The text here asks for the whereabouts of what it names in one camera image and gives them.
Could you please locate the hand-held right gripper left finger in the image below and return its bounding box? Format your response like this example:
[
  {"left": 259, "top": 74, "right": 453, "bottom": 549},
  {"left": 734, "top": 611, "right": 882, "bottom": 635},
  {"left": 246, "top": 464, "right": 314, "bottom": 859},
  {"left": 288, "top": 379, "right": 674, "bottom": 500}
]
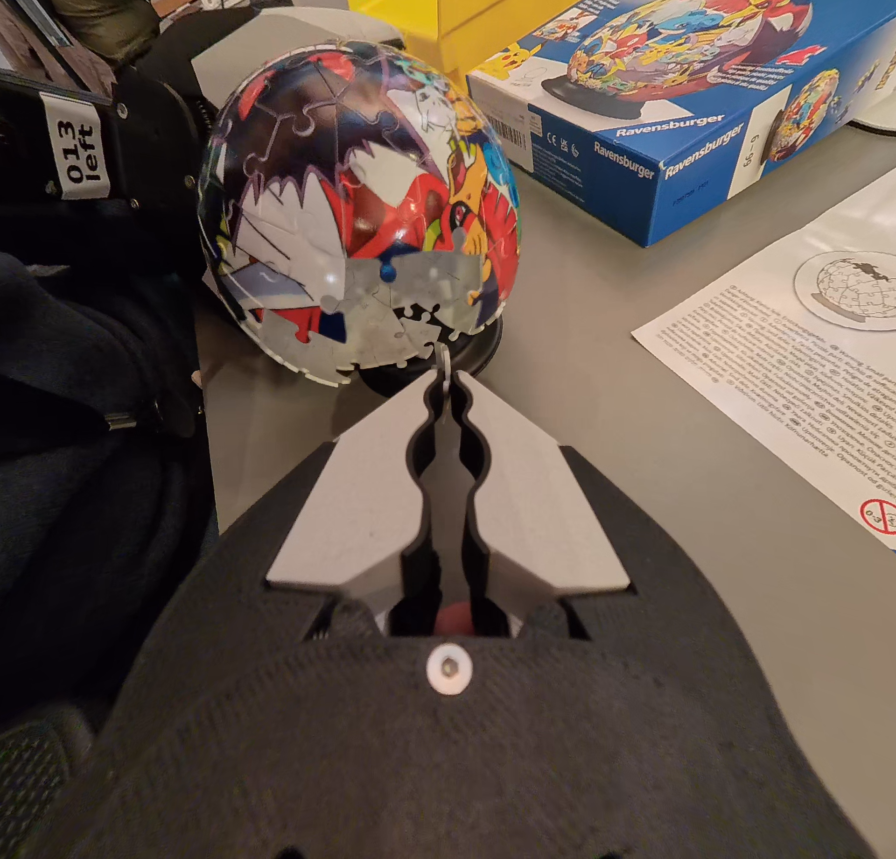
[{"left": 266, "top": 367, "right": 450, "bottom": 625}]

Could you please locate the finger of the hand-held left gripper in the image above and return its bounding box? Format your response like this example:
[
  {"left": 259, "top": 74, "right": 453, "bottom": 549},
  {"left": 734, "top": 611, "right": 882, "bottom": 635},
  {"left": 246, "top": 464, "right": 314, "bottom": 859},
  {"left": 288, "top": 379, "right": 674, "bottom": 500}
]
[
  {"left": 191, "top": 6, "right": 408, "bottom": 115},
  {"left": 201, "top": 269, "right": 244, "bottom": 315}
]

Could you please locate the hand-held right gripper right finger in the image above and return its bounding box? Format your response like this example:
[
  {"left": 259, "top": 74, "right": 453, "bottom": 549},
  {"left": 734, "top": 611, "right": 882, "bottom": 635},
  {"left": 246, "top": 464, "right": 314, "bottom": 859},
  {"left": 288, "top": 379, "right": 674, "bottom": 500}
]
[{"left": 451, "top": 372, "right": 632, "bottom": 636}]

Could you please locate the colourful puzzle ball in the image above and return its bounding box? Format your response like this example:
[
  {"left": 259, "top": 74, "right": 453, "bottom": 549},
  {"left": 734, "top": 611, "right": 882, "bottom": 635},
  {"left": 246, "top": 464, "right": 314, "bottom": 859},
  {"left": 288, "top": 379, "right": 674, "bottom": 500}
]
[{"left": 198, "top": 38, "right": 522, "bottom": 387}]

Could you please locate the large yellow plastic bin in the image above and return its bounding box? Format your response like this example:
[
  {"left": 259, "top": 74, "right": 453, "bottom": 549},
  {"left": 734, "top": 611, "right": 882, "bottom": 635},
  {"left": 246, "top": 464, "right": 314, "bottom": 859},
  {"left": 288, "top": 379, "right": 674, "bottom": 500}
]
[{"left": 341, "top": 0, "right": 634, "bottom": 90}]

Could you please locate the white puzzle piece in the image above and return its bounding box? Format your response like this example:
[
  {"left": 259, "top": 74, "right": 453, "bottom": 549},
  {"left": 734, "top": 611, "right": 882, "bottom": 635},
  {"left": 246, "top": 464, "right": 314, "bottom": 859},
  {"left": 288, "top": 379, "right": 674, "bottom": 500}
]
[{"left": 435, "top": 344, "right": 455, "bottom": 426}]

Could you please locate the black ball stand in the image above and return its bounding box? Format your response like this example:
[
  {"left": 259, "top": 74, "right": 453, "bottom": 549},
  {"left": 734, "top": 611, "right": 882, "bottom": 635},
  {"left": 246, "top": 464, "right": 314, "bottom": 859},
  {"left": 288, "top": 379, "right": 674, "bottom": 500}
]
[{"left": 356, "top": 313, "right": 505, "bottom": 399}]

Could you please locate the blue puzzle box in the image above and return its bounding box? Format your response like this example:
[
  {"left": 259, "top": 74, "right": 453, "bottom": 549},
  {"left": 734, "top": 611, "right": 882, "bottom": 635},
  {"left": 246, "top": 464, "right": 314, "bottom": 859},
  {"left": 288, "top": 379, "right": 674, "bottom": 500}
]
[{"left": 465, "top": 0, "right": 896, "bottom": 247}]

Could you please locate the white instruction sheet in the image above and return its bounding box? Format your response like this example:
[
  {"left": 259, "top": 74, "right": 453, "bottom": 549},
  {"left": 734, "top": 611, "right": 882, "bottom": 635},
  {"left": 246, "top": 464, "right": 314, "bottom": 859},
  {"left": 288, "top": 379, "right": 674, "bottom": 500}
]
[{"left": 632, "top": 169, "right": 896, "bottom": 552}]

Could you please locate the white metal stand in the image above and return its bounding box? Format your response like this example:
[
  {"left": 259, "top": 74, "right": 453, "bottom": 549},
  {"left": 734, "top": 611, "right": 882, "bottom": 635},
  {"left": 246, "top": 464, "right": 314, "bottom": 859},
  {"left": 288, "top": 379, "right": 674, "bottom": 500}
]
[{"left": 846, "top": 68, "right": 896, "bottom": 135}]

